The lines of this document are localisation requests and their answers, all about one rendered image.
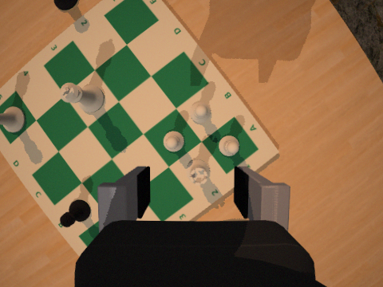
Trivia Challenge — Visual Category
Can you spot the black chess piece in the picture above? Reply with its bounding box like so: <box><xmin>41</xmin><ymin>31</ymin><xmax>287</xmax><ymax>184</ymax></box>
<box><xmin>60</xmin><ymin>199</ymin><xmax>91</xmax><ymax>227</ymax></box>
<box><xmin>54</xmin><ymin>0</ymin><xmax>78</xmax><ymax>10</ymax></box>

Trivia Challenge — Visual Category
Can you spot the green and cream chessboard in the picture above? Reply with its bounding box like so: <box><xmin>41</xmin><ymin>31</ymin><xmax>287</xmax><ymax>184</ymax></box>
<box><xmin>0</xmin><ymin>0</ymin><xmax>279</xmax><ymax>257</ymax></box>

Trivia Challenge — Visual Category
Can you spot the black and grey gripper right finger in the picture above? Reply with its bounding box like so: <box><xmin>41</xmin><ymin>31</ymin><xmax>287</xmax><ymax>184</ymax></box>
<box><xmin>234</xmin><ymin>167</ymin><xmax>290</xmax><ymax>231</ymax></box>

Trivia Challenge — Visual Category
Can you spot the white pawn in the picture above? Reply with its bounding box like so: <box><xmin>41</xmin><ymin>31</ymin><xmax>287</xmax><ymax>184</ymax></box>
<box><xmin>164</xmin><ymin>132</ymin><xmax>184</xmax><ymax>151</ymax></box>
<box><xmin>190</xmin><ymin>102</ymin><xmax>211</xmax><ymax>123</ymax></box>
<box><xmin>219</xmin><ymin>136</ymin><xmax>239</xmax><ymax>156</ymax></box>

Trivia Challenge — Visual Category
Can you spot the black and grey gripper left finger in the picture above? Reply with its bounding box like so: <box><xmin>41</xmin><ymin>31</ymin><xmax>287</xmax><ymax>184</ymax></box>
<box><xmin>97</xmin><ymin>166</ymin><xmax>150</xmax><ymax>233</ymax></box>

